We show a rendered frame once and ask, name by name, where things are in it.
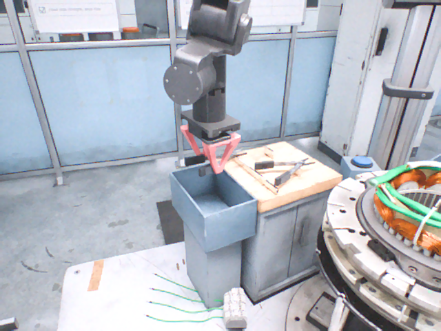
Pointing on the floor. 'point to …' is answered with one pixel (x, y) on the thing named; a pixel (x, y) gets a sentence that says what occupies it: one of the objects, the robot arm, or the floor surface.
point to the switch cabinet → (364, 77)
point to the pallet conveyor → (9, 325)
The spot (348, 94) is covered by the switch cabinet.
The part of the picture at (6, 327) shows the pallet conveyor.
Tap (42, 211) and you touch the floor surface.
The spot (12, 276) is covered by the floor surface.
